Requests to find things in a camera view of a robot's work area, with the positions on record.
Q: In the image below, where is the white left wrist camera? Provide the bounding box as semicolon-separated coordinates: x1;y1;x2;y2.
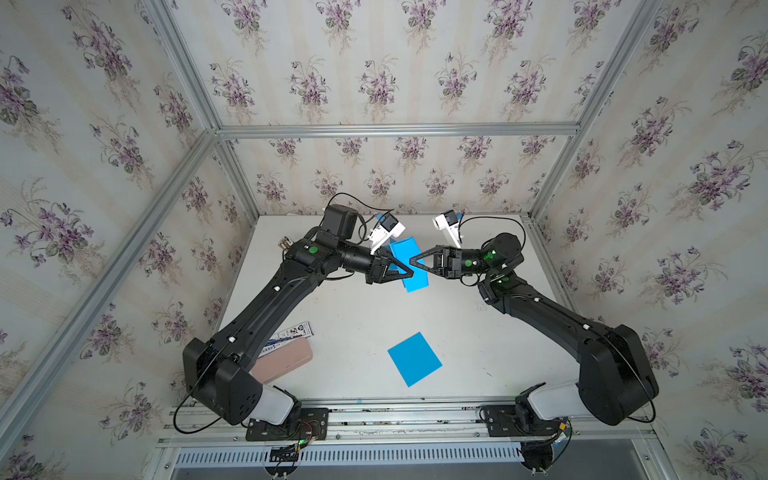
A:
368;212;405;254

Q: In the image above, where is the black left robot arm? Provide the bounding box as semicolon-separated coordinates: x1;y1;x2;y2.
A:
182;205;413;425

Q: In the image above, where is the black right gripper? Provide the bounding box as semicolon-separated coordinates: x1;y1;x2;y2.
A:
411;246;497;286

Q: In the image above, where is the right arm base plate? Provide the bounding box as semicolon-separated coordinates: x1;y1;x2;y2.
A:
479;404;565;438

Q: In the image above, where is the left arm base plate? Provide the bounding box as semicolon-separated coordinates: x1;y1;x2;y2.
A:
245;407;330;442

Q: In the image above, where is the blue paper sheet front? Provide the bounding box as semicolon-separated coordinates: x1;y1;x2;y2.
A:
387;333;443;387

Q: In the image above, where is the aluminium rail frame front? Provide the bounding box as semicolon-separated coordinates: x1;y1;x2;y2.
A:
142;397;677;479

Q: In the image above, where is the pink pencil case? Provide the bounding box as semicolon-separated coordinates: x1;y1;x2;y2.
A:
250;338;313;384

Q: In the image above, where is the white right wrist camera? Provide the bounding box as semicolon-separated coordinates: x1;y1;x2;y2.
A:
433;210;462;248

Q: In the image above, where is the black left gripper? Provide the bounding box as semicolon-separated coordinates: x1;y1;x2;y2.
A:
334;242;413;286

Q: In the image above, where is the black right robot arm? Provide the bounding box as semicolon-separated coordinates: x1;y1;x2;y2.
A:
409;233;659;433

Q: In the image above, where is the blue paper sheet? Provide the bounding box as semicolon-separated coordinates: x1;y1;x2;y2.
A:
389;237;429;293
387;333;443;387

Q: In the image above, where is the white pen box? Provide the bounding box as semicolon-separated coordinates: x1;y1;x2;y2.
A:
258;322;314;358

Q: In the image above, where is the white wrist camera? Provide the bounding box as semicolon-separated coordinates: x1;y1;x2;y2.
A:
368;212;405;254
433;210;462;248

